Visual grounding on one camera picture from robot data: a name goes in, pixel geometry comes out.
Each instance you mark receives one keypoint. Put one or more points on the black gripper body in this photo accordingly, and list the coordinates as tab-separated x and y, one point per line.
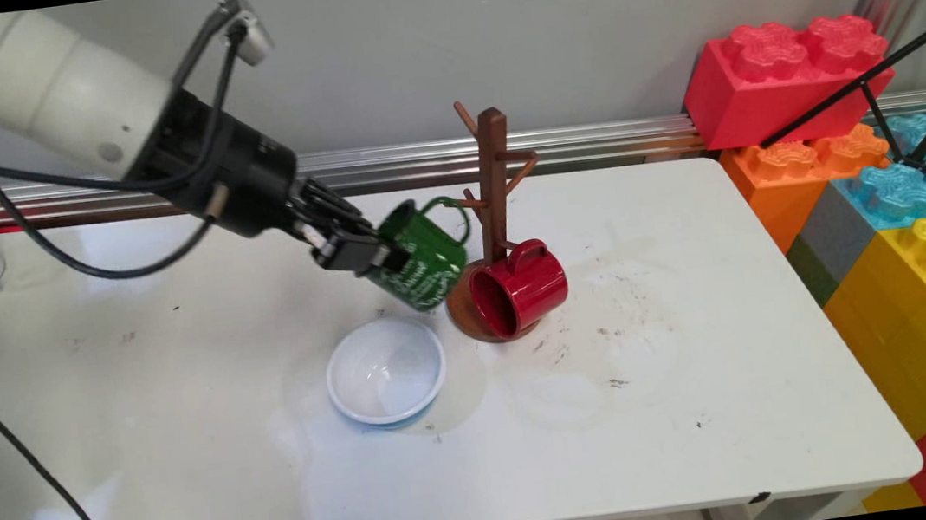
225	165

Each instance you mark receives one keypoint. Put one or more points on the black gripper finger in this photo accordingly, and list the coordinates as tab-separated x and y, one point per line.
340	213
358	254

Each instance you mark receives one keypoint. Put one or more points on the green enamel mug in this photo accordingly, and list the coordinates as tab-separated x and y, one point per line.
429	264

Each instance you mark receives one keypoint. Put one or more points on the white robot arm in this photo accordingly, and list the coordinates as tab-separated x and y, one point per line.
42	81

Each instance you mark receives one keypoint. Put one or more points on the white bowl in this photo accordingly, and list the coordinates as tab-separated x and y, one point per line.
387	373

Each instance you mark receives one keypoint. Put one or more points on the brown wooden mug tree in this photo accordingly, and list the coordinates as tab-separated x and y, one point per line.
493	143

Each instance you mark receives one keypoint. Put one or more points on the red ceramic mug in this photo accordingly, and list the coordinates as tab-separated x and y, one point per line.
531	287

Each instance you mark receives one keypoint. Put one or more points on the large orange toy brick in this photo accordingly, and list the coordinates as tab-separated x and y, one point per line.
770	199

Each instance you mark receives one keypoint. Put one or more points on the large red toy brick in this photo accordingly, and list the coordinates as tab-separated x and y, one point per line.
757	87

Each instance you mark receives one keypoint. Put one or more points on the large dark green toy brick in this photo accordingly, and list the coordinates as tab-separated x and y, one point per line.
809	277

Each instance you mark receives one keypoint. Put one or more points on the black table edge clip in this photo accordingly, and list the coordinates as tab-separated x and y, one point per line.
759	497

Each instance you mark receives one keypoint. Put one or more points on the large grey toy brick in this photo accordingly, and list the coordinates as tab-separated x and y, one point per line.
836	239

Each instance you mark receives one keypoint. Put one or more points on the black tripod legs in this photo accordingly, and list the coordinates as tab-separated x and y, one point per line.
863	82

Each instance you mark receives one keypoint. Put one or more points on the large blue toy brick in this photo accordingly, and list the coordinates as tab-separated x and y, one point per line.
900	197

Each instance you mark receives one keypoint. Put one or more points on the large yellow toy brick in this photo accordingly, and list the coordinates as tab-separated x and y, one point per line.
898	332

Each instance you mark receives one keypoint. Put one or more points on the aluminium rail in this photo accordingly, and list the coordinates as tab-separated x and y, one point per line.
382	164

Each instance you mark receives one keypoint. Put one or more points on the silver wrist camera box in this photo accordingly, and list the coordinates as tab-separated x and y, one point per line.
253	40

